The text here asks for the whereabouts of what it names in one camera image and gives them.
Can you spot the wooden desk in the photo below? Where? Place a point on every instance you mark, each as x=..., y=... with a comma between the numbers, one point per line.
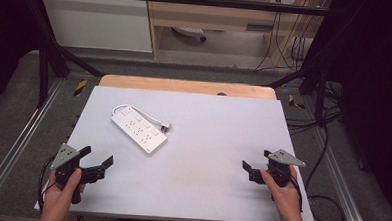
x=214, y=18

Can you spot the white power strip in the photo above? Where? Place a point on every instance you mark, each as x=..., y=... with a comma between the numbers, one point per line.
x=138, y=130

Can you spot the wooden table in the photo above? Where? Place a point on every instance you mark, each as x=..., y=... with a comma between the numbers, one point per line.
x=185, y=86

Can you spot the person's right hand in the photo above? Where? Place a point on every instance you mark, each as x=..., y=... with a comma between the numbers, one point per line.
x=286, y=203

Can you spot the white object with black wheel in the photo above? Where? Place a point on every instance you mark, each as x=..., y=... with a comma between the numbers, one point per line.
x=189, y=31

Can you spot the dark curtain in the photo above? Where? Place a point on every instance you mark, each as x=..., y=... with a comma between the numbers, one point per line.
x=5, y=35
x=374, y=98

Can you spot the aluminium floor rail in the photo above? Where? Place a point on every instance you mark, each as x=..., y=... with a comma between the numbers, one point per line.
x=342, y=183
x=16, y=139

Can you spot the person's left hand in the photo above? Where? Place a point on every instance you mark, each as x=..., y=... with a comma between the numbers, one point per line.
x=57, y=201

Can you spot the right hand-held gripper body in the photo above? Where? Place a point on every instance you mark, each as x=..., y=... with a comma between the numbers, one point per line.
x=279, y=172

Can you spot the white power plug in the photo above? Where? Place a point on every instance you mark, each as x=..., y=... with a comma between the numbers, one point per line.
x=166, y=126

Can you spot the white cabinet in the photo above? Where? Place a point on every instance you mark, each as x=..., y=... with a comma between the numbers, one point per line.
x=94, y=22

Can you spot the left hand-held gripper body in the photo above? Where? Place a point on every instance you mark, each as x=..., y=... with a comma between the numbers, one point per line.
x=65, y=155

